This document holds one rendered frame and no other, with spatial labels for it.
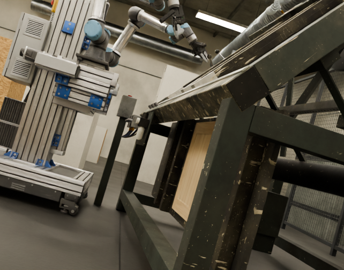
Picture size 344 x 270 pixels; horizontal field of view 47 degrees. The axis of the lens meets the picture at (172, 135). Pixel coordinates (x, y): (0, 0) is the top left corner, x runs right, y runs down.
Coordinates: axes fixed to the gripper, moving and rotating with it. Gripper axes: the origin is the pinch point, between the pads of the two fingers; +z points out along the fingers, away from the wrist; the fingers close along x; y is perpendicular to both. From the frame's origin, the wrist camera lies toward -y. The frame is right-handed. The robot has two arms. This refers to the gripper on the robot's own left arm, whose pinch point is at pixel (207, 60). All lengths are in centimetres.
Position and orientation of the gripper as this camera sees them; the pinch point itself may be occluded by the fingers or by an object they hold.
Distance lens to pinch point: 335.0
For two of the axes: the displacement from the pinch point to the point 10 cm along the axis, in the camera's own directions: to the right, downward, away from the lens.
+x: -7.0, 5.2, -4.9
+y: -4.7, 1.8, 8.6
